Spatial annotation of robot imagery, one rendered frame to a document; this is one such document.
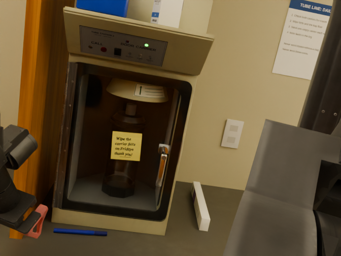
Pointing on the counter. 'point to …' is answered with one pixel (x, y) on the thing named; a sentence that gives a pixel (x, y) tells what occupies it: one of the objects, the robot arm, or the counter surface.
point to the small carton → (167, 12)
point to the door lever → (161, 165)
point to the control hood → (70, 29)
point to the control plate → (87, 31)
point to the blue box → (105, 6)
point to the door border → (60, 177)
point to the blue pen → (79, 231)
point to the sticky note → (126, 146)
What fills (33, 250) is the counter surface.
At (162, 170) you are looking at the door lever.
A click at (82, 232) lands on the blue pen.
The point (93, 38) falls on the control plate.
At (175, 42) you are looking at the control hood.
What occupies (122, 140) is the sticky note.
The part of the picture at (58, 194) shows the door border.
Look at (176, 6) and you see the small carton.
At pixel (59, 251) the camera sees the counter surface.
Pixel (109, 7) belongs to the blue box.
